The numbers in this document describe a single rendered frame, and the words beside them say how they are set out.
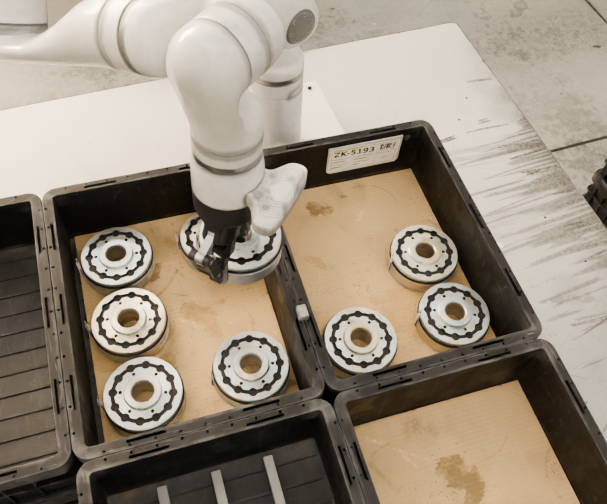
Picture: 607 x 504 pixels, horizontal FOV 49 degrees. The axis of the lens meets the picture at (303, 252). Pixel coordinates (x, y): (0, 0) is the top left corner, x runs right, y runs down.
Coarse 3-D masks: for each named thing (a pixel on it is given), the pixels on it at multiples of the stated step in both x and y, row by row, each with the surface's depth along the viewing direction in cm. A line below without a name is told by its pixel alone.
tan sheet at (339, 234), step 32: (320, 192) 110; (352, 192) 111; (384, 192) 111; (416, 192) 112; (288, 224) 106; (320, 224) 107; (352, 224) 107; (384, 224) 108; (416, 224) 108; (320, 256) 103; (352, 256) 104; (384, 256) 104; (320, 288) 100; (352, 288) 101; (384, 288) 101; (320, 320) 97; (416, 352) 95
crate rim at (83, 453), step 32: (64, 192) 95; (64, 288) 86; (288, 288) 88; (64, 320) 85; (64, 352) 82; (64, 384) 79; (320, 384) 81; (224, 416) 78; (96, 448) 75; (128, 448) 76
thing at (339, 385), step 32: (384, 128) 105; (416, 128) 106; (448, 160) 102; (480, 224) 98; (288, 256) 93; (512, 288) 90; (320, 352) 84; (448, 352) 85; (480, 352) 85; (352, 384) 81
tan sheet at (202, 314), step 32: (160, 224) 105; (160, 256) 102; (160, 288) 99; (192, 288) 99; (224, 288) 99; (256, 288) 100; (192, 320) 96; (224, 320) 96; (256, 320) 97; (96, 352) 93; (160, 352) 93; (192, 352) 93; (96, 384) 90; (192, 384) 91; (288, 384) 92; (192, 416) 88
